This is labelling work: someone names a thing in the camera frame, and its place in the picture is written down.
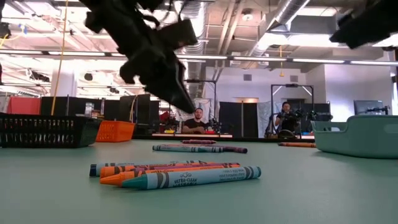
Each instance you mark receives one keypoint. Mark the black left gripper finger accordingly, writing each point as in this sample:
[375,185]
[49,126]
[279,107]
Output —
[174,90]
[188,90]

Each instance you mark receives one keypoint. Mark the black background robot arm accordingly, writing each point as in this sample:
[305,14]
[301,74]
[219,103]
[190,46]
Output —
[317,116]

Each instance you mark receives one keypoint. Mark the person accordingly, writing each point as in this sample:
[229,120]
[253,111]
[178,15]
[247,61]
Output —
[286,119]
[194,124]

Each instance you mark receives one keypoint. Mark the ceiling light strip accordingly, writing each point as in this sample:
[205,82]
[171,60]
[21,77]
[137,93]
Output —
[77,53]
[317,60]
[259,58]
[373,63]
[202,57]

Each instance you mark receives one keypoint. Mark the black partition panel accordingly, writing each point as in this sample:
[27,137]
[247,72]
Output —
[140,109]
[62,105]
[231,119]

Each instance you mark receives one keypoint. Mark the wooden table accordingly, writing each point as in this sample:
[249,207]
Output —
[192,135]

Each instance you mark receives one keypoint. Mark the orange plastic basket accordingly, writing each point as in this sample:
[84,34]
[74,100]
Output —
[115,132]

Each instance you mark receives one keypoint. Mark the grey computer monitor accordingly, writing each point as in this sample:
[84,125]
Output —
[367,107]

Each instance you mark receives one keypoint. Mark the yellow hanging plug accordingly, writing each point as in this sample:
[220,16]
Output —
[281,73]

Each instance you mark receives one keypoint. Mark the pale green plastic bin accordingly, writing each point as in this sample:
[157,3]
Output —
[357,140]

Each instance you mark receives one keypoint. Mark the black plastic basket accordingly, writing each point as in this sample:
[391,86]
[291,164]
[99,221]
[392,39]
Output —
[46,132]

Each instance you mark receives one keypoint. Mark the red partition panel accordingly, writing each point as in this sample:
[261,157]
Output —
[23,105]

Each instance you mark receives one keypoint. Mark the green table mat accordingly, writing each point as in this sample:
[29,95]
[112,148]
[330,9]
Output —
[280,193]

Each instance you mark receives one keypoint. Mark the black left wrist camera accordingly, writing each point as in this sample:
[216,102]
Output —
[178,34]

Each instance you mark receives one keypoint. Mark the silver ventilation duct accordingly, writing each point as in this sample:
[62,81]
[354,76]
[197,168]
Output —
[289,12]

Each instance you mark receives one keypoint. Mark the black metal table frame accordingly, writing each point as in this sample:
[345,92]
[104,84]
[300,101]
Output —
[255,139]

